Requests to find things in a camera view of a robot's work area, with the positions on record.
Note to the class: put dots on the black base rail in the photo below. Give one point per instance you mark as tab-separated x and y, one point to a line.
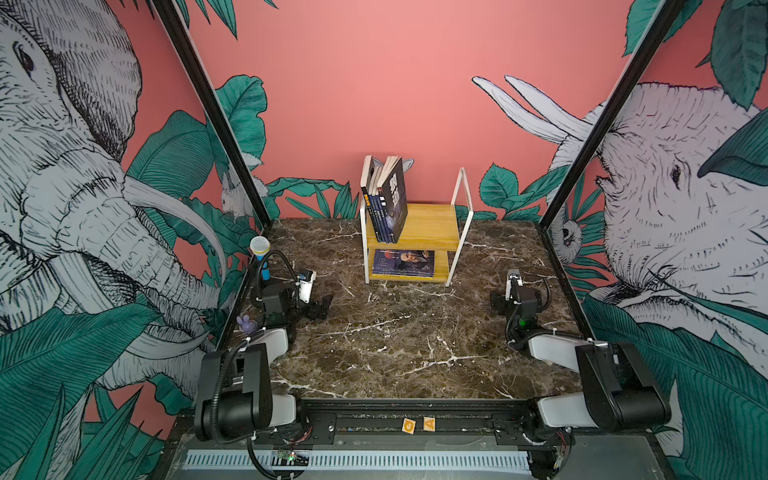
506	422

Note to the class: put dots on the white metal wooden shelf rack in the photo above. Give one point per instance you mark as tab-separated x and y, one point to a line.
440	230

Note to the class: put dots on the orange tag A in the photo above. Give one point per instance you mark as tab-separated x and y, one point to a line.
429	424

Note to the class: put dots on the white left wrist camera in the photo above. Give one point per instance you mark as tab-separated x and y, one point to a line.
306	278

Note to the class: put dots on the blue teal microphone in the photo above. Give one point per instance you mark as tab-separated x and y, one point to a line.
260	246

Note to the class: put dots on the black frame post right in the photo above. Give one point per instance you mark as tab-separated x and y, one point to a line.
651	40

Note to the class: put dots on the blue book yellow label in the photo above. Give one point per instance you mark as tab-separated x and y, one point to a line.
374	207
386	210
372	187

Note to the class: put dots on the small purple toy figure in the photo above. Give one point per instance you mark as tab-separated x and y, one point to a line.
246	325

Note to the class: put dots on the dark wolf cover book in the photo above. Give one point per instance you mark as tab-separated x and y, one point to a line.
394	191

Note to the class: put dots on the black frame post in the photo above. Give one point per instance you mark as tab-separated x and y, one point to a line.
651	40
172	21

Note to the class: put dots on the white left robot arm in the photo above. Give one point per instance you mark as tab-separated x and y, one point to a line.
235	399

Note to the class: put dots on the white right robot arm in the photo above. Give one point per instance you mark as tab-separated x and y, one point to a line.
618	390

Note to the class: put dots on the white slotted cable duct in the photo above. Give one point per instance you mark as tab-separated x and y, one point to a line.
515	462

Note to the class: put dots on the purple portrait book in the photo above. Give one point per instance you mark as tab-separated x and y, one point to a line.
406	263

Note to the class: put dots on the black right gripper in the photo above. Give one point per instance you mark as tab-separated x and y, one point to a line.
499	301

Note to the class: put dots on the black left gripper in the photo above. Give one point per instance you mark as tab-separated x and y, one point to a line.
310	309

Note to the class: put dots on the orange tag G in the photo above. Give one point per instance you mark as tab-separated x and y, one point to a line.
408	426

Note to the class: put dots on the black frame post left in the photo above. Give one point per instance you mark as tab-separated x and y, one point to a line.
172	21

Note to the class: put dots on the dark brown book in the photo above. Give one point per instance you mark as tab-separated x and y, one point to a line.
365	182

